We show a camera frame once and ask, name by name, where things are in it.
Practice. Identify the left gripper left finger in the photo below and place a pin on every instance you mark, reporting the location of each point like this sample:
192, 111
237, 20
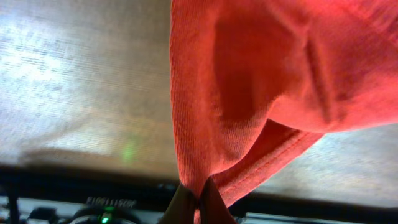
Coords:
181, 209

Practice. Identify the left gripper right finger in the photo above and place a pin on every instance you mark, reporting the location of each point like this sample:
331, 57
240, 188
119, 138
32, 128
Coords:
212, 207

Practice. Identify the red printed soccer t-shirt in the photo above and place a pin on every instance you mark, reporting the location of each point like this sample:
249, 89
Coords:
256, 83

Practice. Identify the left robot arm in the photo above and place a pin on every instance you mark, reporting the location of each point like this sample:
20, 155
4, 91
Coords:
106, 203

